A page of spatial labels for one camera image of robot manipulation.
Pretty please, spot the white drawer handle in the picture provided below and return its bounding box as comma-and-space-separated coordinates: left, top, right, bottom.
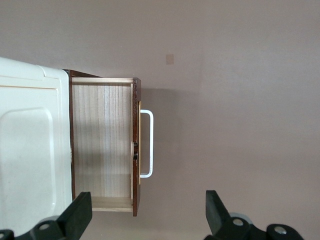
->
139, 109, 155, 179

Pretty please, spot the brown wooden drawer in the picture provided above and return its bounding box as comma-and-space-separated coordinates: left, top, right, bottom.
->
71, 76, 143, 217

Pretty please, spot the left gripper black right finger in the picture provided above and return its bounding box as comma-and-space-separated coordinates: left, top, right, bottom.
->
204, 189, 266, 240

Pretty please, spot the cream and brown drawer cabinet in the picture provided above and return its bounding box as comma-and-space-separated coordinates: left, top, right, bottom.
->
0, 56, 103, 237

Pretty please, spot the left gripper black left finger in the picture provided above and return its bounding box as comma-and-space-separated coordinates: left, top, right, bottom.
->
14, 191, 94, 240

